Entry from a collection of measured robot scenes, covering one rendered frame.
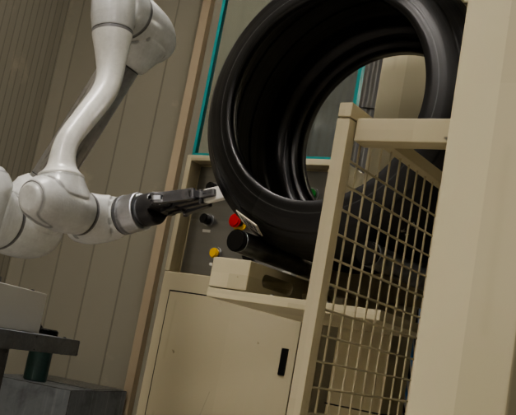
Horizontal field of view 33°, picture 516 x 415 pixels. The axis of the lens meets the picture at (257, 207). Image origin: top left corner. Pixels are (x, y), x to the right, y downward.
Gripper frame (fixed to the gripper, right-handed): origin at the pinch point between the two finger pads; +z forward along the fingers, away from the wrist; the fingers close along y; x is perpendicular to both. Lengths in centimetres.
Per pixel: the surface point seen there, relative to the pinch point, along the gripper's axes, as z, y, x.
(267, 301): 18.1, -11.6, 27.7
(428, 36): 54, -13, -15
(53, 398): -220, 178, 15
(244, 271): 13.3, -11.6, 21.3
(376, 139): 62, -60, 22
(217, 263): 7.2, -11.6, 18.7
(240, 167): 13.8, -12.8, 0.8
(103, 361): -258, 258, -14
